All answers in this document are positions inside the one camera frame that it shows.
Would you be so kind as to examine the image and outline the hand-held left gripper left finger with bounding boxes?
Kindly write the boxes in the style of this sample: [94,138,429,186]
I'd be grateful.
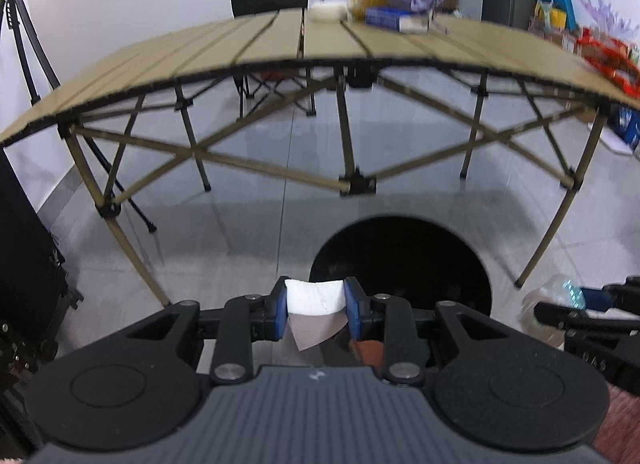
[125,275,290,385]

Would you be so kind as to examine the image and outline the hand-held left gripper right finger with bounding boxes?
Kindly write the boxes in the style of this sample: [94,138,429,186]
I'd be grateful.
[344,276,508,385]

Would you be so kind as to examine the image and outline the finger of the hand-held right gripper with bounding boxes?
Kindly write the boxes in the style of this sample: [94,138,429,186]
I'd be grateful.
[533,301,640,341]
[579,276,640,316]

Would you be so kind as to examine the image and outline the clear plastic bottle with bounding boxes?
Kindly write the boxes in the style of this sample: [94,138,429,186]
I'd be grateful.
[522,274,586,317]

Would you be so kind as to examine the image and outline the white tissue paper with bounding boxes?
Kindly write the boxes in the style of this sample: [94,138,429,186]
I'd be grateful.
[285,279,348,352]

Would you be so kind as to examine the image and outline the black round trash bin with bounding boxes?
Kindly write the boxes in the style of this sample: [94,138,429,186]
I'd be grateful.
[308,215,493,325]

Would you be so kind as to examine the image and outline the red snack packets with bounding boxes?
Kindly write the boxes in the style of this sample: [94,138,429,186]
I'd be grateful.
[577,29,640,92]

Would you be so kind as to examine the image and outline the black case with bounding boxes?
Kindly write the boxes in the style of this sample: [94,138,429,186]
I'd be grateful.
[0,149,83,360]

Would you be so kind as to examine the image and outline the tan slatted folding table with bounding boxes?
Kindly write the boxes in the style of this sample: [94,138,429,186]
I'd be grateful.
[0,8,640,307]

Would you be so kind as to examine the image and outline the purple decoration branch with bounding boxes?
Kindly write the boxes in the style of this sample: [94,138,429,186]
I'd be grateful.
[570,0,640,45]

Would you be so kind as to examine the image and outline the blue gift bag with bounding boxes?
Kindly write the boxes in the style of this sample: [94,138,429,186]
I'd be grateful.
[550,0,576,32]

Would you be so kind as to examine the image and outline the blue box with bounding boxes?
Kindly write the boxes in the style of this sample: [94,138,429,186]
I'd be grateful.
[365,6,433,35]

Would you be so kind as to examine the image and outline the white foam cylinder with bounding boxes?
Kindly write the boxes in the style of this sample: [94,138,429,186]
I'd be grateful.
[306,0,348,22]

